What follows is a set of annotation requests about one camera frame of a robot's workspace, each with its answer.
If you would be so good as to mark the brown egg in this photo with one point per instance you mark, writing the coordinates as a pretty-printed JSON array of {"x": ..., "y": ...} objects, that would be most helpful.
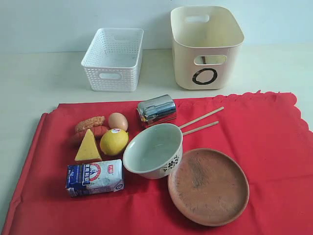
[{"x": 118, "y": 120}]

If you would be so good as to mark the yellow lemon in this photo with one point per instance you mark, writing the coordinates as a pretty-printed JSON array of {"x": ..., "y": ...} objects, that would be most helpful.
[{"x": 114, "y": 141}]

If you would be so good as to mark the red sausage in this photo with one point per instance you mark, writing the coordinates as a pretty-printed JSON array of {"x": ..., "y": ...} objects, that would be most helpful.
[{"x": 97, "y": 131}]

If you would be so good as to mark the yellow cheese wedge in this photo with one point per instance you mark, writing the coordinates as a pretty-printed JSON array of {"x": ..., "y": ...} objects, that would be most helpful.
[{"x": 88, "y": 151}]

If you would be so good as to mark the blue white milk carton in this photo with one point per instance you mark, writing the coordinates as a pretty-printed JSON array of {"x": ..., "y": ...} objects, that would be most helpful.
[{"x": 94, "y": 178}]

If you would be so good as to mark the shiny metal cup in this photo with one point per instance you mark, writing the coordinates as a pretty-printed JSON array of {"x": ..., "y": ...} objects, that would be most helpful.
[{"x": 156, "y": 111}]

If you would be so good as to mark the lower wooden chopstick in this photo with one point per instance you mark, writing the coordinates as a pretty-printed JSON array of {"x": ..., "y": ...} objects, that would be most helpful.
[{"x": 200, "y": 128}]

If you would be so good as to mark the wooden chopstick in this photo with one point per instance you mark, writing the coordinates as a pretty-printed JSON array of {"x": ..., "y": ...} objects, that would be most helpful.
[
  {"x": 201, "y": 117},
  {"x": 200, "y": 128}
]

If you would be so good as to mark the white floral ceramic bowl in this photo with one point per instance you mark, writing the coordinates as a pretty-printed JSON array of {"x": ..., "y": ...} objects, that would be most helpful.
[{"x": 154, "y": 152}]

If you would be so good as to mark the upper wooden chopstick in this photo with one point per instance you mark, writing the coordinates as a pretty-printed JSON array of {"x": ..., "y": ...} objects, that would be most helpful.
[{"x": 201, "y": 117}]

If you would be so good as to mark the white perforated plastic basket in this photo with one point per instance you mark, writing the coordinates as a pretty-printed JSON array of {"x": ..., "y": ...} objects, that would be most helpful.
[{"x": 112, "y": 62}]

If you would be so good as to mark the brown clay plate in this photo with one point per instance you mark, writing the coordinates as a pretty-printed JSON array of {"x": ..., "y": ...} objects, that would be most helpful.
[{"x": 208, "y": 187}]

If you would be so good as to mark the cream plastic bin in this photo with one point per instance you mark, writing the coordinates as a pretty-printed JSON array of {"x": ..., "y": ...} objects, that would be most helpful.
[{"x": 206, "y": 41}]

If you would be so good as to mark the red table cloth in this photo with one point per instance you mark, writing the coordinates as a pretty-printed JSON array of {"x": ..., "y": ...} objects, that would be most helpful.
[{"x": 263, "y": 132}]

